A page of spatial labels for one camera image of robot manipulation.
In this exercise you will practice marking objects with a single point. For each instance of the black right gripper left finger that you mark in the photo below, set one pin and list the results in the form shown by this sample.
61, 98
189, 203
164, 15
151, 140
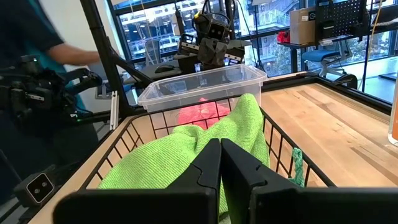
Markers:
199, 186

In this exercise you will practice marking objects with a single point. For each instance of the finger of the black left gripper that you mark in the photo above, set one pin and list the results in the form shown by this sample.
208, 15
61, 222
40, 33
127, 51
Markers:
220, 53
206, 53

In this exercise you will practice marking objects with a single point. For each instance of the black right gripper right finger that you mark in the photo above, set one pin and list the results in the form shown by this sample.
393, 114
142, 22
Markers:
242, 186

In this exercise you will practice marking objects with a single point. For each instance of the bright green microfiber towel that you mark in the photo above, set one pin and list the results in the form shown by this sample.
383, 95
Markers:
161, 161

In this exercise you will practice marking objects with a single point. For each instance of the pale green towel white tag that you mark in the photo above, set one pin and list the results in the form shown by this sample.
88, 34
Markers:
297, 165

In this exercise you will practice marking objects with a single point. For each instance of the pink microfiber towel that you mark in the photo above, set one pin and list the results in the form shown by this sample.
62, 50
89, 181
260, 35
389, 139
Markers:
199, 115

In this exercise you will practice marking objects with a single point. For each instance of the person's forearm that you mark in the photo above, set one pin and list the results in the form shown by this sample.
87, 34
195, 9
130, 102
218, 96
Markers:
74, 54

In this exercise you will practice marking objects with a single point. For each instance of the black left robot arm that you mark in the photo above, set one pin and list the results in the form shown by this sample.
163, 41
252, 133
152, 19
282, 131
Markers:
189, 65

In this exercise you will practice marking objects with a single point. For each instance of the black computer mouse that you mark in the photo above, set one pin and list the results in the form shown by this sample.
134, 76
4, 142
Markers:
164, 68

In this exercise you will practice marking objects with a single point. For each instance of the grey mesh office chair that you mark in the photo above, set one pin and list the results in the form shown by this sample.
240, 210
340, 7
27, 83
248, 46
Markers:
153, 51

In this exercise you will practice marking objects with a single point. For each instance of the dark grey desk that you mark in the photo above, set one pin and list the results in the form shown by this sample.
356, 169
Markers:
161, 76

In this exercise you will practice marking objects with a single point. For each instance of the clear plastic bin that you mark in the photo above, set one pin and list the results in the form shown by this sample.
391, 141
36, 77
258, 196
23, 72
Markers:
174, 90

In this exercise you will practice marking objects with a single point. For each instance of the red object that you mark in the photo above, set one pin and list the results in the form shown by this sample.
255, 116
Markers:
283, 37

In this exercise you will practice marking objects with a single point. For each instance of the black standing desk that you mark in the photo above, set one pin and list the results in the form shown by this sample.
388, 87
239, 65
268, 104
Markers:
294, 59

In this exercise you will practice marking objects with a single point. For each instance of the cardboard box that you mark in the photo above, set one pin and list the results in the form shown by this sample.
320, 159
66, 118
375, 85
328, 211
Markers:
301, 28

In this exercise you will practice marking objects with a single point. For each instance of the silver aluminium bar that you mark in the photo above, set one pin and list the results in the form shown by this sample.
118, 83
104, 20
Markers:
114, 110

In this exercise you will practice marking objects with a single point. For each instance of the blue office chair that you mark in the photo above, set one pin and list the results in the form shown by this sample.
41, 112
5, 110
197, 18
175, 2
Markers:
320, 56

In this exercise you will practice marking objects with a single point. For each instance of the black pegboard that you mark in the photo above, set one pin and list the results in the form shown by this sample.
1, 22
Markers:
342, 14

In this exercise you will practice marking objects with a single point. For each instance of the spray bottle with orange liquid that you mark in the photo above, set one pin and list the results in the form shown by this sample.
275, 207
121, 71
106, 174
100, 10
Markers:
394, 124

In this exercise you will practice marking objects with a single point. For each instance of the person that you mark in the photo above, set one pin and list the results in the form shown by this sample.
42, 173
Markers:
25, 25

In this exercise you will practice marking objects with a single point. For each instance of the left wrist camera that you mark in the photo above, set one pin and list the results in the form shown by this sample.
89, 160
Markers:
216, 31

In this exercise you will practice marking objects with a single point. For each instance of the small black table camera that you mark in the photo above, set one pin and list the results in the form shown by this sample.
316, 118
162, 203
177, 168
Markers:
38, 188

